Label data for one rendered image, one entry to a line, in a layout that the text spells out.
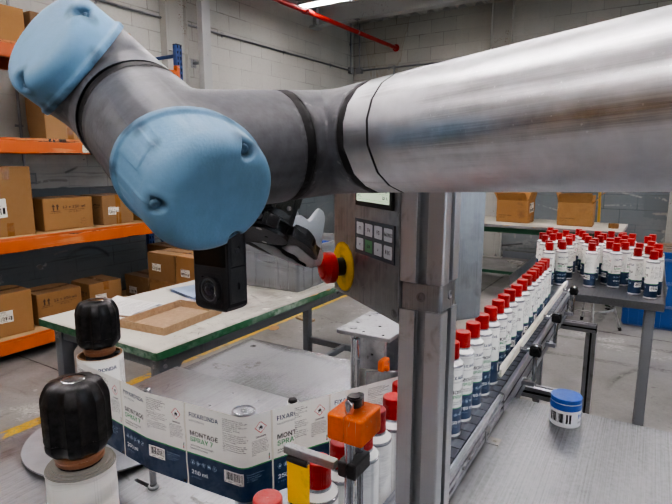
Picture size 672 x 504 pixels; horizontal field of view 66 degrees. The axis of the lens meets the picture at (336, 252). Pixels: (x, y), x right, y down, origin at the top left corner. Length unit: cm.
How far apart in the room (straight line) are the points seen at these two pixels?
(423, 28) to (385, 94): 865
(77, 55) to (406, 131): 20
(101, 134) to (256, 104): 9
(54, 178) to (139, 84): 512
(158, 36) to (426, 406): 594
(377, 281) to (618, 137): 36
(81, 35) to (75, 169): 519
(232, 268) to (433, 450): 27
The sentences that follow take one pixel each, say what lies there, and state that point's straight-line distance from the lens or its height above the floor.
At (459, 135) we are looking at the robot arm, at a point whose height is 146.
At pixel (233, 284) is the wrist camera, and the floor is 134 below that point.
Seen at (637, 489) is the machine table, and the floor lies 83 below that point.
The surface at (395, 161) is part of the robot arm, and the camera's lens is 31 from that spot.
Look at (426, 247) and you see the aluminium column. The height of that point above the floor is 137.
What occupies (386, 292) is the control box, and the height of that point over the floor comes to 132.
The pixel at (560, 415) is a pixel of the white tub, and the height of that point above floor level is 86.
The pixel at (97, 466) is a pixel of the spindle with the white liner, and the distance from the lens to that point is 78.
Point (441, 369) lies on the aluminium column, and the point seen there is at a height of 125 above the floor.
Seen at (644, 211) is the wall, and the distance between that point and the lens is 803.
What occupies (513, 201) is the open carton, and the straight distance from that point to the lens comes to 606.
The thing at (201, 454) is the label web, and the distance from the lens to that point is 93.
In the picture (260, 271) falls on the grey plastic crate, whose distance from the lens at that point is 272.
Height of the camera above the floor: 145
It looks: 10 degrees down
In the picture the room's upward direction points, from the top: straight up
